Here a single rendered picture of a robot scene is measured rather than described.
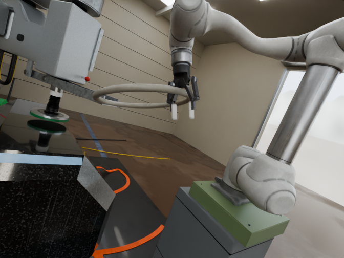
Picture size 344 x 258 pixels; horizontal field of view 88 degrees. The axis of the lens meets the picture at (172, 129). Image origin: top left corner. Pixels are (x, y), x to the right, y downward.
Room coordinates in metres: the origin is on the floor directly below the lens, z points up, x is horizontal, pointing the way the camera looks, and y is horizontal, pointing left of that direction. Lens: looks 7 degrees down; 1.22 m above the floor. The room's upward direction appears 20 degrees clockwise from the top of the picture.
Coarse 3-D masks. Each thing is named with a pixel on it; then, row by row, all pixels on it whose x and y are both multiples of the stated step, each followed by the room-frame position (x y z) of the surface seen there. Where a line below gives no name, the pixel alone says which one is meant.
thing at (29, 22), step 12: (12, 0) 1.25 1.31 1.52; (24, 12) 1.20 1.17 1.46; (36, 12) 1.30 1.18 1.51; (12, 24) 1.22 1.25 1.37; (24, 24) 1.17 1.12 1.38; (36, 24) 1.15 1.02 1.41; (12, 36) 1.21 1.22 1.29; (24, 36) 1.16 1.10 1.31; (36, 36) 1.12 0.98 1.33; (0, 48) 1.28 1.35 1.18; (12, 48) 1.20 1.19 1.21; (24, 48) 1.15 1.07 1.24; (36, 48) 1.11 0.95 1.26
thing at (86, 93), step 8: (24, 72) 1.14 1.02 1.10; (32, 72) 1.16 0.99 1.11; (40, 80) 1.13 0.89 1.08; (48, 80) 1.10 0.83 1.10; (56, 80) 1.07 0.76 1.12; (64, 88) 1.04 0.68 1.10; (72, 88) 1.02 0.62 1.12; (80, 88) 0.99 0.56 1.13; (80, 96) 0.99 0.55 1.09; (88, 96) 0.97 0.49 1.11; (104, 96) 0.93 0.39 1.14; (104, 104) 0.95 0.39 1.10
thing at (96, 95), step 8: (104, 88) 0.70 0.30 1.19; (112, 88) 0.68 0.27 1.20; (120, 88) 0.67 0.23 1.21; (128, 88) 0.67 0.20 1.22; (136, 88) 0.67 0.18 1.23; (144, 88) 0.67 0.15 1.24; (152, 88) 0.68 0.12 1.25; (160, 88) 0.69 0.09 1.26; (168, 88) 0.71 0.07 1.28; (176, 88) 0.73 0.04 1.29; (96, 96) 0.75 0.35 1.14; (184, 96) 0.80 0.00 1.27; (112, 104) 0.99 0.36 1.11; (120, 104) 1.04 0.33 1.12; (128, 104) 1.08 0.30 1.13; (136, 104) 1.11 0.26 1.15; (144, 104) 1.12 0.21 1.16; (152, 104) 1.13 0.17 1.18; (160, 104) 1.12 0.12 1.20; (168, 104) 1.09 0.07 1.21
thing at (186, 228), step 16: (176, 208) 0.93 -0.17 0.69; (192, 208) 0.85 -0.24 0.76; (176, 224) 0.90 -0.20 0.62; (192, 224) 0.82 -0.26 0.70; (208, 224) 0.76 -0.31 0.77; (160, 240) 0.96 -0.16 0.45; (176, 240) 0.87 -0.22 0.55; (192, 240) 0.80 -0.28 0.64; (208, 240) 0.73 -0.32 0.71; (224, 240) 0.68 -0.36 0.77; (160, 256) 0.92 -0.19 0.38; (176, 256) 0.84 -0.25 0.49; (192, 256) 0.77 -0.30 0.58; (208, 256) 0.71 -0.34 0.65; (224, 256) 0.66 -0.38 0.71; (240, 256) 0.71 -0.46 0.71; (256, 256) 0.82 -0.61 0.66
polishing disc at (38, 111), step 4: (32, 108) 1.10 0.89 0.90; (36, 108) 1.14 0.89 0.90; (40, 108) 1.17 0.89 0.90; (44, 108) 1.20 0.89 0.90; (32, 112) 1.06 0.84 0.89; (36, 112) 1.05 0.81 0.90; (40, 112) 1.08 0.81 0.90; (44, 112) 1.11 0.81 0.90; (60, 112) 1.25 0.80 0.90; (44, 116) 1.05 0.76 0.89; (48, 116) 1.06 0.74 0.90; (52, 116) 1.08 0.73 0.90; (56, 116) 1.12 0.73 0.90; (60, 116) 1.15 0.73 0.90; (64, 116) 1.18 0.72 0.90; (68, 116) 1.22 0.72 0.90
